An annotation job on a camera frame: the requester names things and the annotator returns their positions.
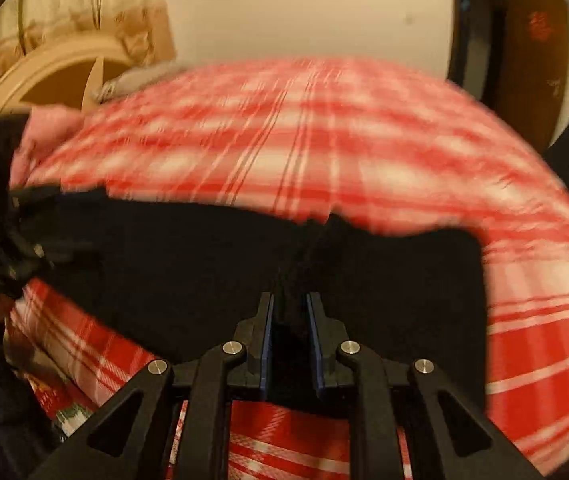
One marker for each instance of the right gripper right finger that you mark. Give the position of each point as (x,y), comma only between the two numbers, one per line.
(407,420)

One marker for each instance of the striped grey pillow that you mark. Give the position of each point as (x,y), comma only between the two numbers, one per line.
(136,79)

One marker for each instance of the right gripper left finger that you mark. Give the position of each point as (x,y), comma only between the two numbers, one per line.
(171,421)

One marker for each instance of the black pants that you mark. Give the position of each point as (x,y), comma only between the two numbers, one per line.
(177,278)

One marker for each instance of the red door decoration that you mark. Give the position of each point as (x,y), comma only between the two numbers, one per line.
(538,26)

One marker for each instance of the pink pillow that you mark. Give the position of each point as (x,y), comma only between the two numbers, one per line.
(47,128)

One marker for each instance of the brown wooden door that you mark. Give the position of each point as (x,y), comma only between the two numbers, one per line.
(531,81)

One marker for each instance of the red plaid bed cover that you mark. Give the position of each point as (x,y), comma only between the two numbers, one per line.
(393,150)

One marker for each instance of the cream round headboard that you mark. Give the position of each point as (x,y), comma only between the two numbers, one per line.
(67,71)

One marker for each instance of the beige patterned curtain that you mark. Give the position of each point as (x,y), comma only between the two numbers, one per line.
(141,26)

